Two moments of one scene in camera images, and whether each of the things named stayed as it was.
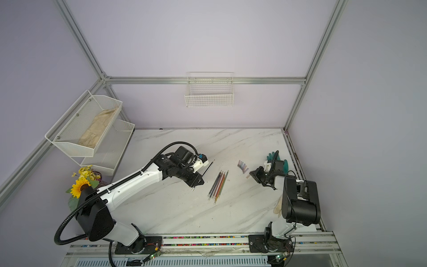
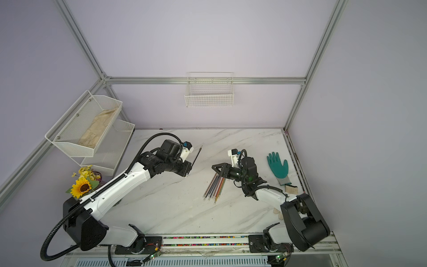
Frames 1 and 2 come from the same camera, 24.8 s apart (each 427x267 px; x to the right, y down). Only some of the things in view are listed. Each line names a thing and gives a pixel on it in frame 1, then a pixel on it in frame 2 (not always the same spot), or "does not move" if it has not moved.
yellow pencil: [217, 197] does not move
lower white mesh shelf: [110, 148] does not move
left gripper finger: [194, 179] -> [183, 168]
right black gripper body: [269, 174] -> [244, 178]
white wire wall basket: [209, 89] does not move
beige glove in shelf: [92, 136] does not move
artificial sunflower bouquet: [86, 177] does not move
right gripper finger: [260, 174] -> [222, 168]
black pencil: [214, 183] does not move
